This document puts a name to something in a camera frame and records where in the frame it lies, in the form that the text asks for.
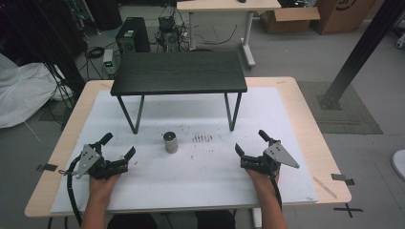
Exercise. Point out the white cloth sheet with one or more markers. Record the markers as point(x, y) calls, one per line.
point(24, 92)

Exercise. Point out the person's legs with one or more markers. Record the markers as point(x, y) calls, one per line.
point(172, 221)

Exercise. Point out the large cardboard box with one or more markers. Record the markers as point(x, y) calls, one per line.
point(342, 16)

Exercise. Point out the open small cardboard box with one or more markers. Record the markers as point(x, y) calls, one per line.
point(286, 19)

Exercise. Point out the black metal post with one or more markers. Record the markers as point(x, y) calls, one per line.
point(359, 55)

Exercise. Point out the black desktop shelf riser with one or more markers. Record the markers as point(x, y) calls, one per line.
point(178, 71)

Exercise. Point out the person's left hand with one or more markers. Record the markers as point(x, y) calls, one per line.
point(100, 187)

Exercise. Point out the white round object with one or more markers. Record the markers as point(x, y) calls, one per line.
point(399, 163)

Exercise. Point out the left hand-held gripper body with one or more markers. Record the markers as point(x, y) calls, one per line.
point(95, 165)

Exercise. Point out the white-legged wooden desk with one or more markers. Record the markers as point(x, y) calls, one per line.
point(223, 4)

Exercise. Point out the white table mat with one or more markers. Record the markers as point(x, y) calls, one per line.
point(197, 178)

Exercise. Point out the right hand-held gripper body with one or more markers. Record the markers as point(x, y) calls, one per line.
point(270, 159)

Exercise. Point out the person's right hand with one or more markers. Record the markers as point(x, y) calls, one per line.
point(264, 183)

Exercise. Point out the light wooden table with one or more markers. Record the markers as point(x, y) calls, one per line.
point(313, 133)

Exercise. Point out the grey floor mat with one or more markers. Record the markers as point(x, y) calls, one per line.
point(353, 117)

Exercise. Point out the black curtain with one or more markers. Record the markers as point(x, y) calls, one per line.
point(38, 28)

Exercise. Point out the silver metal cylinder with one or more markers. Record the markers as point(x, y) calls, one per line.
point(171, 144)

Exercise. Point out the black tape strip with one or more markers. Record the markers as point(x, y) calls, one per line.
point(342, 178)
point(47, 167)

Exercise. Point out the black computer tower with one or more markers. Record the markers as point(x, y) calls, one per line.
point(133, 36)

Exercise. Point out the white power supply box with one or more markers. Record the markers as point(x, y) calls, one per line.
point(109, 61)

